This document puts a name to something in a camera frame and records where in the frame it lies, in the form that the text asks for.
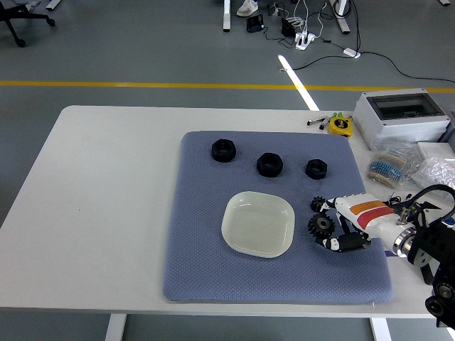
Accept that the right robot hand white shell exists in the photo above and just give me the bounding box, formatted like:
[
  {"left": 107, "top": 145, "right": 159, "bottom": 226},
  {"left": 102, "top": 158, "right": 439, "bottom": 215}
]
[{"left": 312, "top": 193, "right": 415, "bottom": 254}]

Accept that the large black gear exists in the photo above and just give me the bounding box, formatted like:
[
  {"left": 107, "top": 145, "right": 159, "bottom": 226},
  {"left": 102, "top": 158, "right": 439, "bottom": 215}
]
[{"left": 307, "top": 212, "right": 337, "bottom": 244}]

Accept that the small black hex nut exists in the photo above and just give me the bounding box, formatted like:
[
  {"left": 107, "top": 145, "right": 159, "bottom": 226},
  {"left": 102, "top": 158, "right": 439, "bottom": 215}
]
[{"left": 305, "top": 158, "right": 328, "bottom": 181}]

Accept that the flat white box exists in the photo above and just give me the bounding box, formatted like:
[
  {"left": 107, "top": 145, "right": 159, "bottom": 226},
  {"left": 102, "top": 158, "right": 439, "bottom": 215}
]
[{"left": 416, "top": 141, "right": 455, "bottom": 160}]

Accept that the medium black hex nut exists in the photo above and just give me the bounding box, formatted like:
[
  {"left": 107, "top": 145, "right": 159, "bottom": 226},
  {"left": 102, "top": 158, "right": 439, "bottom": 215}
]
[{"left": 256, "top": 151, "right": 284, "bottom": 178}]

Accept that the large black hex nut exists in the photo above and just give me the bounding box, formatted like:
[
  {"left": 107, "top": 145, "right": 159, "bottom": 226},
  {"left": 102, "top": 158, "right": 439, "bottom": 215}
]
[{"left": 210, "top": 138, "right": 237, "bottom": 163}]

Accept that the black box with print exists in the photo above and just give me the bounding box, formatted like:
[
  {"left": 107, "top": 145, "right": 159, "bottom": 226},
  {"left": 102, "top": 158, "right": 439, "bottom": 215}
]
[{"left": 246, "top": 14, "right": 266, "bottom": 33}]

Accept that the clear plastic parts bag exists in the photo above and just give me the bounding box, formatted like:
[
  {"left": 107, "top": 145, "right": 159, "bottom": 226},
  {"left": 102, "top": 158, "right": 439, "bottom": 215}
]
[{"left": 369, "top": 140, "right": 424, "bottom": 186}]

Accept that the bubble wrap bag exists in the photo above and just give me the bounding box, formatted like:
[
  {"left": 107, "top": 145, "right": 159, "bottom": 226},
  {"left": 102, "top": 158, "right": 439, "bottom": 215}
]
[{"left": 414, "top": 156, "right": 455, "bottom": 190}]

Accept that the yellow tape measure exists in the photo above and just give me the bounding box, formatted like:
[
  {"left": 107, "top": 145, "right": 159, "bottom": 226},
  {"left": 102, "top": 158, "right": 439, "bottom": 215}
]
[{"left": 327, "top": 116, "right": 354, "bottom": 138}]

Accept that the white square dish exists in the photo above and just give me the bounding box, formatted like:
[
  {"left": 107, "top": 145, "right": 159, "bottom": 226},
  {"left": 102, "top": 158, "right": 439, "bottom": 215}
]
[{"left": 220, "top": 190, "right": 296, "bottom": 259}]

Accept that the white table leg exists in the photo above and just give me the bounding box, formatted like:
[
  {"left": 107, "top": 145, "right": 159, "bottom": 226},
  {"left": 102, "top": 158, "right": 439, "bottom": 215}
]
[
  {"left": 369, "top": 317, "right": 392, "bottom": 341},
  {"left": 105, "top": 314, "right": 127, "bottom": 341}
]

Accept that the blue-grey padded mat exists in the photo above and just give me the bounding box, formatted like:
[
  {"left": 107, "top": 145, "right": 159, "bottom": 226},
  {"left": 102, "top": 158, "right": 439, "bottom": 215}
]
[{"left": 162, "top": 130, "right": 395, "bottom": 305}]

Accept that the white power strip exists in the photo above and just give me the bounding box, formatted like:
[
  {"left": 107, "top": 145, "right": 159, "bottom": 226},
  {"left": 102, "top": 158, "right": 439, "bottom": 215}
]
[{"left": 294, "top": 31, "right": 317, "bottom": 50}]

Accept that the white desk leg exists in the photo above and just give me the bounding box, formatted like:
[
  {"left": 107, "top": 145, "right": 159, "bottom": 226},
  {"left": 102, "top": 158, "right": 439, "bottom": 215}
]
[
  {"left": 222, "top": 0, "right": 232, "bottom": 33},
  {"left": 330, "top": 0, "right": 352, "bottom": 36}
]

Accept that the black power adapter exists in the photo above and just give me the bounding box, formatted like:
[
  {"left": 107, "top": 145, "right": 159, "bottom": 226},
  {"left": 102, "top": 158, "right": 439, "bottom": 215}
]
[{"left": 280, "top": 17, "right": 298, "bottom": 37}]

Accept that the white shoe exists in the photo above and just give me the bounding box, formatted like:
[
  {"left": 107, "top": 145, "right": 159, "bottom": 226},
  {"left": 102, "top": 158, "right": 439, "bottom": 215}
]
[{"left": 236, "top": 0, "right": 259, "bottom": 18}]

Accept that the black office chair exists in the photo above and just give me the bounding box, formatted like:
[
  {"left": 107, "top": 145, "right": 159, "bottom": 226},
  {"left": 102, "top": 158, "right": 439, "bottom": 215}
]
[{"left": 0, "top": 0, "right": 57, "bottom": 48}]

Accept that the grey electrical enclosure box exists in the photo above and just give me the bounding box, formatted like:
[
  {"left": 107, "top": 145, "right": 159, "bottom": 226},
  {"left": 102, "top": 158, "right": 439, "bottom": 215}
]
[{"left": 353, "top": 88, "right": 452, "bottom": 152}]

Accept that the long black floor cable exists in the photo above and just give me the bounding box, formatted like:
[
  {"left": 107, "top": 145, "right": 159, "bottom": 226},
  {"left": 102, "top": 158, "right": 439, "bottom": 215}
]
[{"left": 279, "top": 50, "right": 455, "bottom": 85}]

